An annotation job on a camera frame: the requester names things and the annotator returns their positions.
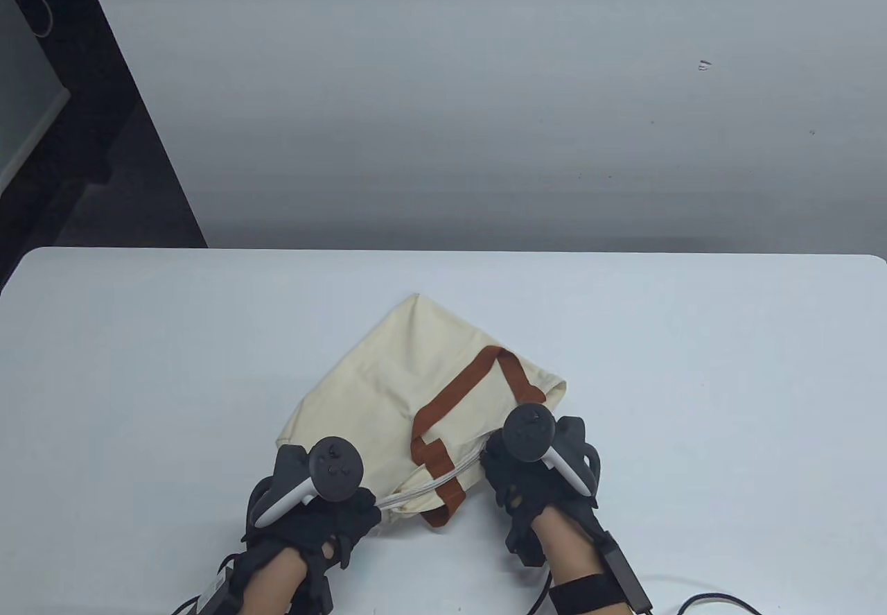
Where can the black white hand controller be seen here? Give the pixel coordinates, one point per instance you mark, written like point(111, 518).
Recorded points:
point(336, 469)
point(528, 433)

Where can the person's right hand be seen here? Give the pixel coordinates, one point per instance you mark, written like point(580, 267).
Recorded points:
point(520, 487)

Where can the person's right forearm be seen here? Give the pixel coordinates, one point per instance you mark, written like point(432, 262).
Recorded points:
point(572, 546)

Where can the black left wrist camera module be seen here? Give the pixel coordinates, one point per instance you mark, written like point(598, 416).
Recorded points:
point(320, 591)

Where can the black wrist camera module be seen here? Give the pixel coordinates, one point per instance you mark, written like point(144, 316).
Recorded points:
point(320, 591)
point(624, 573)

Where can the dark cabinet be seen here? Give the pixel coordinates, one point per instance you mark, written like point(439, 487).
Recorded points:
point(104, 123)

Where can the black white right hand controller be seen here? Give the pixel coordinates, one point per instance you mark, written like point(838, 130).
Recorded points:
point(528, 433)

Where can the person's left hand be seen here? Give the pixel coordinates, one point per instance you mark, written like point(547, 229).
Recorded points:
point(326, 525)

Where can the grey glass panel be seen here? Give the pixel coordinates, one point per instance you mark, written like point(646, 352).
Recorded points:
point(24, 88)

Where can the black white left hand controller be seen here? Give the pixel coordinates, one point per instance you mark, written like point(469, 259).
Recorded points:
point(336, 469)

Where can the person's left forearm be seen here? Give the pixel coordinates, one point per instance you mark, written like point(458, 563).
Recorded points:
point(274, 587)

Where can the black right wrist camera module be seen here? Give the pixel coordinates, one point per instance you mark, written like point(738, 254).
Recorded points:
point(624, 573)

